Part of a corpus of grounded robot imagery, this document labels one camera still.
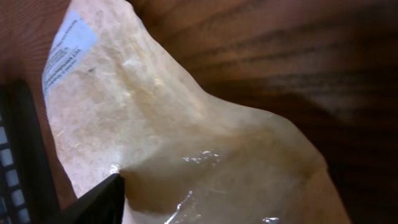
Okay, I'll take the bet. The beige snack bag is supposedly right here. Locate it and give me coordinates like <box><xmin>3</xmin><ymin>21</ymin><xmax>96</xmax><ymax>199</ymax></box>
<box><xmin>42</xmin><ymin>0</ymin><xmax>349</xmax><ymax>223</ymax></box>

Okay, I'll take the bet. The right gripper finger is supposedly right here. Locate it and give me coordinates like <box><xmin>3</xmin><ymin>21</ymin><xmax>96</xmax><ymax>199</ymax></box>
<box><xmin>47</xmin><ymin>174</ymin><xmax>125</xmax><ymax>224</ymax></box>

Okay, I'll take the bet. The grey plastic mesh basket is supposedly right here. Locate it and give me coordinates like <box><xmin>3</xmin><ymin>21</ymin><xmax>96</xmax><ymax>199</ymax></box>
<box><xmin>1</xmin><ymin>82</ymin><xmax>60</xmax><ymax>223</ymax></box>

